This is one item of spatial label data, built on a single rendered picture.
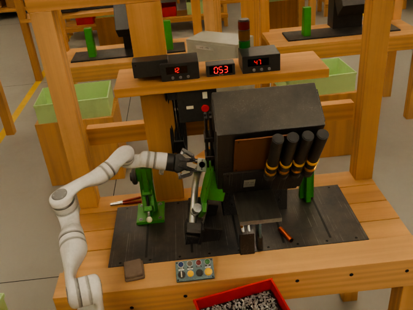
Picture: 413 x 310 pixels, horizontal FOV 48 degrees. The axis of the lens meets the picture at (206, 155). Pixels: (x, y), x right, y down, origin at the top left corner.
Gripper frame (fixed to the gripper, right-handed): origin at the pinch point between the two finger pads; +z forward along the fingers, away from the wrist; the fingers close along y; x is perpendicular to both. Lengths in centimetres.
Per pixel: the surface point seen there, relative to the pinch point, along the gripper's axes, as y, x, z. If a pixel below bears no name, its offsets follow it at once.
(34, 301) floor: -70, 139, -79
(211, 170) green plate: -4.6, -14.0, 3.2
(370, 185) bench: 6, 20, 90
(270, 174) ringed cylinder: -7.6, -32.2, 21.5
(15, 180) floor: 25, 262, -135
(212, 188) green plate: -10.3, -6.8, 5.3
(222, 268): -41.4, -2.2, 12.9
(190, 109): 23.3, -3.2, -6.6
